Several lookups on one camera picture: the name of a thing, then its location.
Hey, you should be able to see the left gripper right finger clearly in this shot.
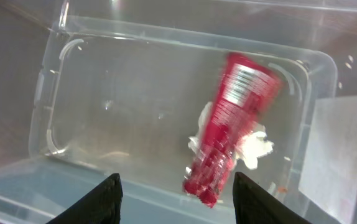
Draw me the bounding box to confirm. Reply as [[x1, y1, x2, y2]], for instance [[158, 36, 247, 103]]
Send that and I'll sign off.
[[232, 172, 310, 224]]

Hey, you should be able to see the white tissue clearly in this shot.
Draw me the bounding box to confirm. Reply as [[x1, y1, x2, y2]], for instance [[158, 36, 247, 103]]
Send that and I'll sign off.
[[188, 101, 274, 171]]

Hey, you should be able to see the red snack wrapper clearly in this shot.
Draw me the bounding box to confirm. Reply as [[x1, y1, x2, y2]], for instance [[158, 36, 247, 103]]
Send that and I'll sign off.
[[183, 52, 281, 208]]

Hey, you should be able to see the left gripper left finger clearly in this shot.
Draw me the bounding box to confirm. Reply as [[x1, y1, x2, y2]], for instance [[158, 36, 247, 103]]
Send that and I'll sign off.
[[47, 173, 123, 224]]

